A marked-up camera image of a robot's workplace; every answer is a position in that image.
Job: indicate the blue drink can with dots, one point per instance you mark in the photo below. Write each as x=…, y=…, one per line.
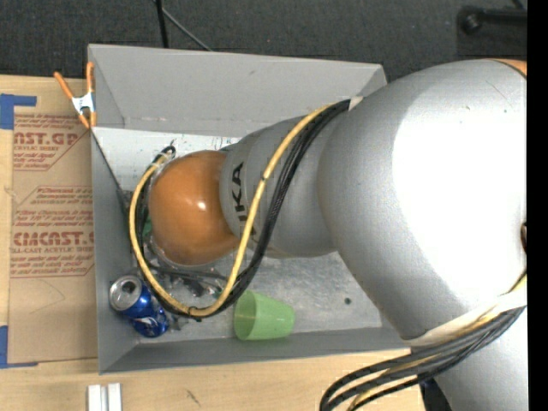
x=139, y=304

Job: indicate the green plastic cup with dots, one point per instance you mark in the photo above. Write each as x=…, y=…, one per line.
x=263, y=317

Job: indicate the brown cardboard board, red print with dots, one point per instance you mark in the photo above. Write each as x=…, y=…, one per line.
x=51, y=306

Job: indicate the grey metal bin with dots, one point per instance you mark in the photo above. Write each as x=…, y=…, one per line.
x=180, y=88

